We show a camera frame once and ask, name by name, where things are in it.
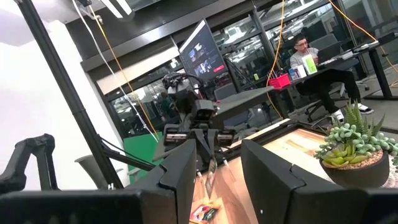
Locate green board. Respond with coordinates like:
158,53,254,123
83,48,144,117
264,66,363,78
123,132,165,184

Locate black office desk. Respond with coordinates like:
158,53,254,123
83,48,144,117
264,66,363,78
273,30,398,101

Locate succulent plant in black pot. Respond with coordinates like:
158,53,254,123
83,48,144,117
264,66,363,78
313,98,398,190

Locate white and green box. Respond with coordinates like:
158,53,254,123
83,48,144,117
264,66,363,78
301,54,318,75

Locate white sneakers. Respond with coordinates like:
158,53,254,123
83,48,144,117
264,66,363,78
289,34,375,123

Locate black computer monitor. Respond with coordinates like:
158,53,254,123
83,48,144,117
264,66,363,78
178,19,228,84

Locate yellow hanging cable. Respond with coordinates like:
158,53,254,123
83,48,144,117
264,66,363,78
265,0,285,121
88,4,160,140
328,0,398,90

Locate dark laptop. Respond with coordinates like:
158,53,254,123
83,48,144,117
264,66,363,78
317,42,343,65

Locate red plastic basket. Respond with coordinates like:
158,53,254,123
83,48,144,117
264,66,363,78
268,73,292,90

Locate grey office chair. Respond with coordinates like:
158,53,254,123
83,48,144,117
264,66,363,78
74,154,125,190

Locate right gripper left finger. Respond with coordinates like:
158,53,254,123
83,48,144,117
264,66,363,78
0,139,198,224

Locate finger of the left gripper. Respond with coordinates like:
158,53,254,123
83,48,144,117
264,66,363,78
207,129,219,198
194,129,212,198

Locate grey desk top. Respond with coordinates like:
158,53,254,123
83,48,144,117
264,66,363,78
214,86,276,130

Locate black office chair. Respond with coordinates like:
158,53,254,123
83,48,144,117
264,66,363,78
304,82,348,123

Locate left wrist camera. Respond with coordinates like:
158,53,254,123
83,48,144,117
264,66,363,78
191,99,218,121

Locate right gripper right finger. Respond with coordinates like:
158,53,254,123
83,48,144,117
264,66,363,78
241,139,398,224

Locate orange peach tea packet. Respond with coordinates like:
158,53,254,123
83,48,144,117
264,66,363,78
188,203,222,224

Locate white hanging cable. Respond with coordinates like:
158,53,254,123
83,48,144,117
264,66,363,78
72,0,159,142

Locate small white blue box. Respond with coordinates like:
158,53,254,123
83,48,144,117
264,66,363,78
288,64,307,81

